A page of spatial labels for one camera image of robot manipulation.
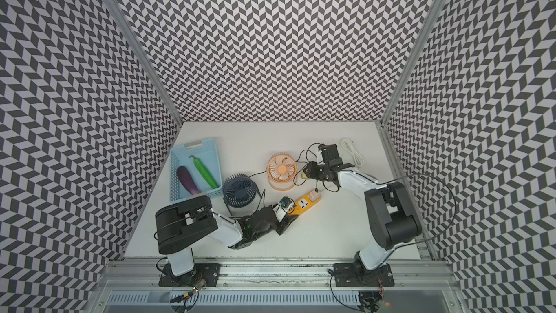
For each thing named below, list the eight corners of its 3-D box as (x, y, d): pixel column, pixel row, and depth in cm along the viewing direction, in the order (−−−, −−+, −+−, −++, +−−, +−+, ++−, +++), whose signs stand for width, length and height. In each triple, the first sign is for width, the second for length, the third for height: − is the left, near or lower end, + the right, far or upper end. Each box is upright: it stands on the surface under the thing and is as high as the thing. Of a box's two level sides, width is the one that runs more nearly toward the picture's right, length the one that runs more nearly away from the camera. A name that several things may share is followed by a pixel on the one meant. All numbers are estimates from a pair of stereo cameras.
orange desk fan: (267, 191, 95) (265, 179, 87) (269, 165, 104) (268, 152, 96) (298, 191, 95) (298, 179, 87) (297, 165, 104) (298, 152, 96)
